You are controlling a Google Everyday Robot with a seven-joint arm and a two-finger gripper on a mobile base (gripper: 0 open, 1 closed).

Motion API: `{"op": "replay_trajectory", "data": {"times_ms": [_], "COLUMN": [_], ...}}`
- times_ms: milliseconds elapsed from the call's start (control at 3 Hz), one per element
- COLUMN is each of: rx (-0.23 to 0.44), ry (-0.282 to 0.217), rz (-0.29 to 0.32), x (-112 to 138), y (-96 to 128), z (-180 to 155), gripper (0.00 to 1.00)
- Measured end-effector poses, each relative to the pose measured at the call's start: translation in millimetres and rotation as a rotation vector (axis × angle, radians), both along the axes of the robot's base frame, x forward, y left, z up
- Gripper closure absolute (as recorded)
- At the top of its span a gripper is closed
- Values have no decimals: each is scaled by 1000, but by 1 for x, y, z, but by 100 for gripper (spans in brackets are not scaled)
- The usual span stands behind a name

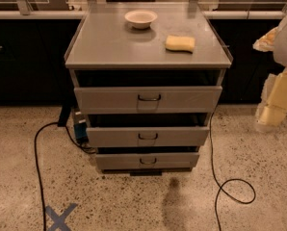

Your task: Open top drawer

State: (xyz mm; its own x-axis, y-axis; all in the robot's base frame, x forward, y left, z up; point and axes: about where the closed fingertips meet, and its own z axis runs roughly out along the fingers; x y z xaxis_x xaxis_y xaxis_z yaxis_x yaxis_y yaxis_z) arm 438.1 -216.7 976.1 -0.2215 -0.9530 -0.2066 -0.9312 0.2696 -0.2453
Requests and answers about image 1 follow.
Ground blue tape cross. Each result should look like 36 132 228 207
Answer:
45 203 77 231

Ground grey bottom drawer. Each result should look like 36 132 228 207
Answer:
96 152 199 170

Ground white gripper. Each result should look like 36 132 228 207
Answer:
252 14 287 132

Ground grey top drawer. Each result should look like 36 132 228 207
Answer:
74 86 222 115

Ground white bowl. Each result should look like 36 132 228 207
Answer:
124 10 158 30

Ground grey drawer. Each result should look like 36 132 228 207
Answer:
87 126 209 147
74 86 222 115
96 152 199 170

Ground yellow sponge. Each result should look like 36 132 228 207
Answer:
165 36 196 53

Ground grey drawer cabinet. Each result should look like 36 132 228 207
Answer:
65 3 231 174

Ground blue power box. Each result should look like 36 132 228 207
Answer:
73 111 89 144

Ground black cable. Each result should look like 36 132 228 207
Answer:
33 121 96 231
208 111 257 231

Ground black cable right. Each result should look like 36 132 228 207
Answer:
208 111 257 231

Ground grey middle drawer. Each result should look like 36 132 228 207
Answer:
87 126 209 147

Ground black cable left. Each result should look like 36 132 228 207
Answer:
33 121 96 231

